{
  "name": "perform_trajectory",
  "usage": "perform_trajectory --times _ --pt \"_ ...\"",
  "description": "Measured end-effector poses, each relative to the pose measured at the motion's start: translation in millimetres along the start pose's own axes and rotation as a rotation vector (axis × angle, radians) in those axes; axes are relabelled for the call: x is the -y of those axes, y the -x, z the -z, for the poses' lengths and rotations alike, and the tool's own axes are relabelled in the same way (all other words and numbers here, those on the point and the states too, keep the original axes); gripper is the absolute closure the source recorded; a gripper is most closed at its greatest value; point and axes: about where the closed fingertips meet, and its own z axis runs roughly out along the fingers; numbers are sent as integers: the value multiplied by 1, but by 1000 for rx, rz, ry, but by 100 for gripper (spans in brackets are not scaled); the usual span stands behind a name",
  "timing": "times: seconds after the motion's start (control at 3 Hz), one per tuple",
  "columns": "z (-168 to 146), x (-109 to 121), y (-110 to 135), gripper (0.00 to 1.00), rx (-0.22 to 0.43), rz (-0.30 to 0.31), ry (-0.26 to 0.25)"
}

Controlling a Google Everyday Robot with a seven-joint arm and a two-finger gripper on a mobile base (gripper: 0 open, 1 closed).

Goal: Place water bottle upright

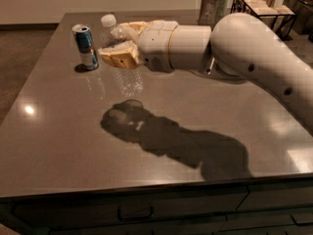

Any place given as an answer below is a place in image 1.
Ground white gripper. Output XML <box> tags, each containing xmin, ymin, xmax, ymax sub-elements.
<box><xmin>98</xmin><ymin>21</ymin><xmax>178</xmax><ymax>72</ymax></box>

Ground clear plastic water bottle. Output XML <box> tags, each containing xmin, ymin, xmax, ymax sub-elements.
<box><xmin>101</xmin><ymin>14</ymin><xmax>143</xmax><ymax>97</ymax></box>

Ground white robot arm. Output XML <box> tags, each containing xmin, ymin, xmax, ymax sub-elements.
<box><xmin>99</xmin><ymin>13</ymin><xmax>313</xmax><ymax>131</ymax></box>

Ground tan packets in basket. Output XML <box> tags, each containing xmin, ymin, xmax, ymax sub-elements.
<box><xmin>233</xmin><ymin>0</ymin><xmax>294</xmax><ymax>17</ymax></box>

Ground black wire basket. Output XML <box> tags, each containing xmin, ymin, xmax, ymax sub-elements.
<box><xmin>231</xmin><ymin>0</ymin><xmax>296</xmax><ymax>39</ymax></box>

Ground dark container with snacks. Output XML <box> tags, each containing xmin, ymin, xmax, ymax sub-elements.
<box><xmin>283</xmin><ymin>0</ymin><xmax>313</xmax><ymax>35</ymax></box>

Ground blue silver energy drink can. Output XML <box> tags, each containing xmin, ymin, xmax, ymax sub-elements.
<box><xmin>71</xmin><ymin>24</ymin><xmax>99</xmax><ymax>71</ymax></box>

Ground galvanized metal bucket vase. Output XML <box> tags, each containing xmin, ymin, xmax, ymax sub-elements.
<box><xmin>198</xmin><ymin>0</ymin><xmax>227</xmax><ymax>28</ymax></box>

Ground dark cabinet drawer front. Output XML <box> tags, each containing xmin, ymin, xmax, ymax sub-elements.
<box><xmin>1</xmin><ymin>187</ymin><xmax>247</xmax><ymax>229</ymax></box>

